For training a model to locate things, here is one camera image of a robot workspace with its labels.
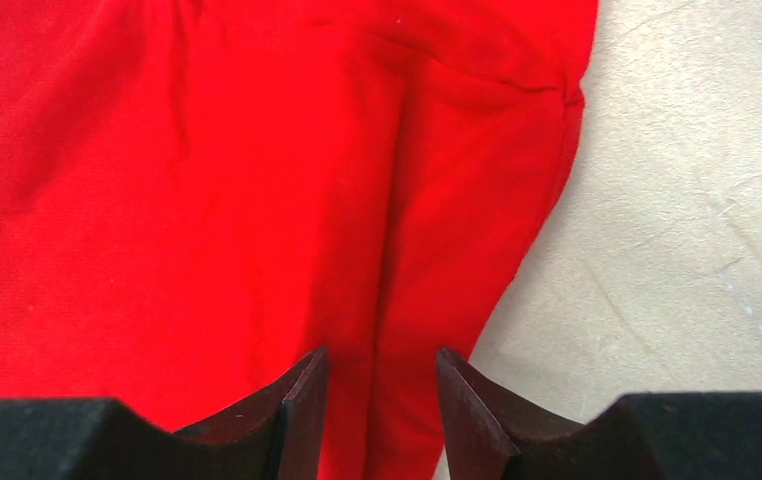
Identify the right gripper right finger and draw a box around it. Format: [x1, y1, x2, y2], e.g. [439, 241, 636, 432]
[436, 349, 762, 479]

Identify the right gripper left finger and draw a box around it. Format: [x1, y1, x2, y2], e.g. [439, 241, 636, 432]
[0, 348, 329, 479]

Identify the red t-shirt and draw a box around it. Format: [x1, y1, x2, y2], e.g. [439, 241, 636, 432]
[0, 1, 598, 479]

